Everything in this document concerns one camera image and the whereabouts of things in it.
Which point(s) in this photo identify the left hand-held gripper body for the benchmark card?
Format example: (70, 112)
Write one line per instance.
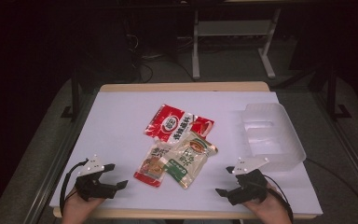
(93, 186)

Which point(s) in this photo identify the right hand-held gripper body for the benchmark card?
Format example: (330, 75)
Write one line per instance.
(250, 188)

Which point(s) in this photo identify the small red and white packet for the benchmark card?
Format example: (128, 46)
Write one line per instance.
(149, 169)

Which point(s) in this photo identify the green and beige food packet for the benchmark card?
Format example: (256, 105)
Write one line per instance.
(188, 157)

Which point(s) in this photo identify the translucent plastic container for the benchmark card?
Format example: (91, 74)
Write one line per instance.
(272, 137)

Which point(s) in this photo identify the large red seasoning packet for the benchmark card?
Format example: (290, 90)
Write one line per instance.
(171, 121)

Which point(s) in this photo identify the person's right hand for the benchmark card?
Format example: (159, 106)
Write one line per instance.
(270, 208)

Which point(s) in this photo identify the person's left hand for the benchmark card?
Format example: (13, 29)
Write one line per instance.
(74, 210)

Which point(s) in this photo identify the white table mat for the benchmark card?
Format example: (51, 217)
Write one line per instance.
(118, 124)

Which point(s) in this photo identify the black metal stand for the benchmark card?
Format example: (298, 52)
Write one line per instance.
(75, 93)
(332, 93)

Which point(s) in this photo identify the wooden table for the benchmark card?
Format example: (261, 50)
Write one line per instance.
(183, 86)

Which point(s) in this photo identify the aluminium rail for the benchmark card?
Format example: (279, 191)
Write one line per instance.
(52, 168)
(345, 146)

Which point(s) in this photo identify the white metal frame stand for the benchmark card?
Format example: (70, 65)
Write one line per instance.
(233, 28)

